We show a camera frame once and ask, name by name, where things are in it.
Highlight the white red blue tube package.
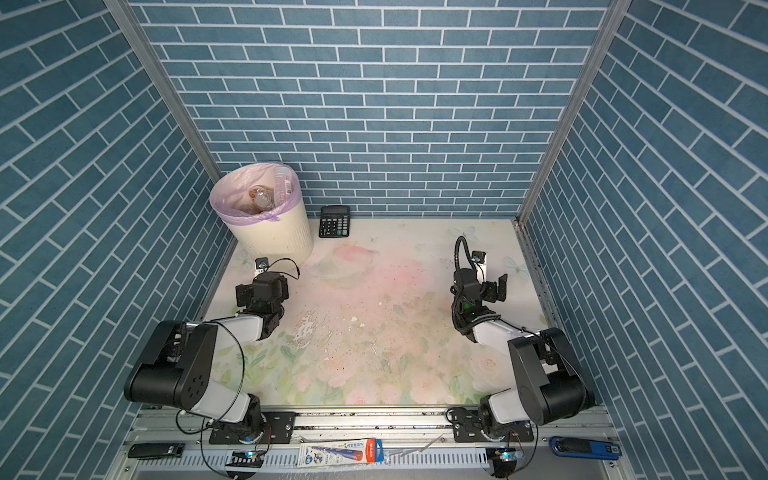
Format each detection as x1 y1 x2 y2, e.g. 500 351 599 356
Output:
296 438 385 468

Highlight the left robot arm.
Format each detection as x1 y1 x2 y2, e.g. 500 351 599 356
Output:
124 271 289 444

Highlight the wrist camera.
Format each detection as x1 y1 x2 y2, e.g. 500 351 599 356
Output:
471 250 487 284
254 257 270 276

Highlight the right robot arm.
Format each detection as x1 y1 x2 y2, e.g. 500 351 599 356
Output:
451 268 596 438

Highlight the blue black device on rail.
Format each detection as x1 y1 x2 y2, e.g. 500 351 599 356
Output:
549 436 622 461

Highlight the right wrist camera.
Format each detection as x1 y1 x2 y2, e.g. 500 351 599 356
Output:
471 250 487 284

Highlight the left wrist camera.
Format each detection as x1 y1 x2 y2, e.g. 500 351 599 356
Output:
254 257 270 276

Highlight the clear bottle red white label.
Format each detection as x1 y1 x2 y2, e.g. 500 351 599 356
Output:
248 185 276 214

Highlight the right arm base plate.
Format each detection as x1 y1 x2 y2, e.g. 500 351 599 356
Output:
444 407 534 443

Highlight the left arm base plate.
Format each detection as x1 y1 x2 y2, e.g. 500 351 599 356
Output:
209 411 297 445

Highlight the black desk calculator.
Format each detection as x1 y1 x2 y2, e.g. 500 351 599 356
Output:
318 205 351 239

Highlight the white bin with pink liner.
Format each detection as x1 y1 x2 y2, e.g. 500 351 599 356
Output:
209 163 313 264

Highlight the white slotted cable duct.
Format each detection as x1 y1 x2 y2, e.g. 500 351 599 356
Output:
137 446 490 473

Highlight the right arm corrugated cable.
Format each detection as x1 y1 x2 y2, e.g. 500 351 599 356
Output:
453 235 472 274

